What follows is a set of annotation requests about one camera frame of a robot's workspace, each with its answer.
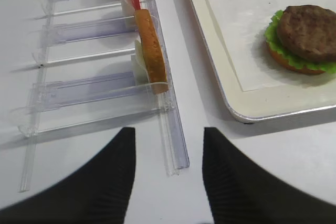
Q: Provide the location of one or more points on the bottom bun on tray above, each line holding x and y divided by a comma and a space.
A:
285, 63

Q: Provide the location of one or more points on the white paper tray liner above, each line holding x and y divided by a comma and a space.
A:
242, 24

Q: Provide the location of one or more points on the brown meat patty on tray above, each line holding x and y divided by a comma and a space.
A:
308, 31

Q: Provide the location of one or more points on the clear acrylic left rack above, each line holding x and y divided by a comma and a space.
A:
91, 73

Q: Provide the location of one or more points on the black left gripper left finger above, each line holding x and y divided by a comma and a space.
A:
98, 192

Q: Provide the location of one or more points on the cream metal tray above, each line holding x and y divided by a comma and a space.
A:
261, 104

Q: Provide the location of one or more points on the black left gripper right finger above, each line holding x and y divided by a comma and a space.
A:
240, 191

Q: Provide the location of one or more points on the brown bun half left rack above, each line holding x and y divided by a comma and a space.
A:
152, 51

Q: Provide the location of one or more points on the green lettuce leaf on tray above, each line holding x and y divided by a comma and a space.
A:
272, 38

